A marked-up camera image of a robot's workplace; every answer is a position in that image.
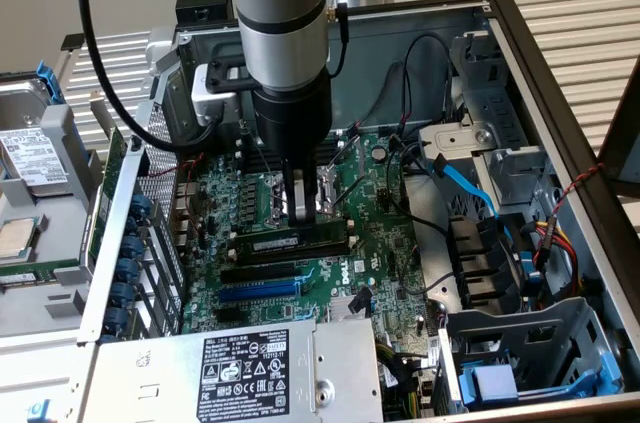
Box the blue flat disk wire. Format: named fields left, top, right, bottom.
left=430, top=152, right=501, bottom=218

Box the blue expansion slot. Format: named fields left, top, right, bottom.
left=217, top=279, right=301, bottom=303

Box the thin black wire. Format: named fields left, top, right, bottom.
left=355, top=61, right=407, bottom=130

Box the blue plastic disk bracket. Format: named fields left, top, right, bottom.
left=457, top=352, right=624, bottom=409

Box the small blue clip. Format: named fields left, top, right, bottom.
left=27, top=400, right=52, bottom=423

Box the silver aluminium block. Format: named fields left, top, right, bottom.
left=144, top=25, right=180, bottom=77

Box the grey disk bay cage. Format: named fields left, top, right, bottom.
left=439, top=295, right=626, bottom=414

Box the dark brown monitor edge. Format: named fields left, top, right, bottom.
left=597, top=57, right=640, bottom=199

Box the silver power supply unit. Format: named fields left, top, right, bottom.
left=79, top=317, right=386, bottom=423

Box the metal port block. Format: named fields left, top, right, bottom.
left=169, top=181, right=194, bottom=250

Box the black looped wire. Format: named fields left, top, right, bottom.
left=397, top=34, right=454, bottom=139

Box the blue plastic disk rail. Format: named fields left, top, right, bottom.
left=35, top=60, right=66, bottom=105

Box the metal locking lever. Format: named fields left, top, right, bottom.
left=332, top=173, right=367, bottom=208
left=239, top=120, right=275, bottom=177

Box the black box device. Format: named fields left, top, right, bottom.
left=175, top=0, right=236, bottom=27

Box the black yellow wire bundle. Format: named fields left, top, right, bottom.
left=374, top=340, right=427, bottom=423

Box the CPU socket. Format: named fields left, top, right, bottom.
left=269, top=170, right=344, bottom=224

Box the thin cable with brass plug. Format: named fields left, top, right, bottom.
left=327, top=1, right=351, bottom=80

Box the bare silver hard disk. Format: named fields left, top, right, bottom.
left=0, top=78, right=52, bottom=131

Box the green RAM stick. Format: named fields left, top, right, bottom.
left=0, top=271, right=52, bottom=288
left=233, top=219, right=350, bottom=255

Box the silver chipset heatsink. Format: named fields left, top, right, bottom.
left=327, top=295, right=374, bottom=324

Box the thick black wire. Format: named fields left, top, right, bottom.
left=384, top=135, right=451, bottom=237

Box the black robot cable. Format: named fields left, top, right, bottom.
left=75, top=0, right=222, bottom=152

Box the green motherboard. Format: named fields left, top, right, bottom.
left=179, top=130, right=441, bottom=339

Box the red yellow power wire bundle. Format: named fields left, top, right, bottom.
left=532, top=215, right=581, bottom=289

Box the bare metal disk bay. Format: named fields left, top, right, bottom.
left=417, top=31, right=556, bottom=209

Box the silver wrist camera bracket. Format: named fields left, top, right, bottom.
left=191, top=61, right=254, bottom=128

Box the black fan shroud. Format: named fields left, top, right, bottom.
left=446, top=215, right=526, bottom=315

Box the green graphics card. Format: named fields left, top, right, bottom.
left=79, top=87, right=130, bottom=279

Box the silver CPU chip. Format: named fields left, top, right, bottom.
left=0, top=217, right=39, bottom=261

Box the hard disk with white label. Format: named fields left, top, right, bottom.
left=0, top=125, right=71, bottom=197

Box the red black twisted wire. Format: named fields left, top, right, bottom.
left=549, top=162, right=606, bottom=218

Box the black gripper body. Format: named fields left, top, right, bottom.
left=249, top=67, right=334, bottom=170

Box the open metal PC case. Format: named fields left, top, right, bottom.
left=77, top=0, right=640, bottom=423

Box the long black expansion slot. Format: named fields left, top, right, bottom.
left=219, top=262, right=297, bottom=285

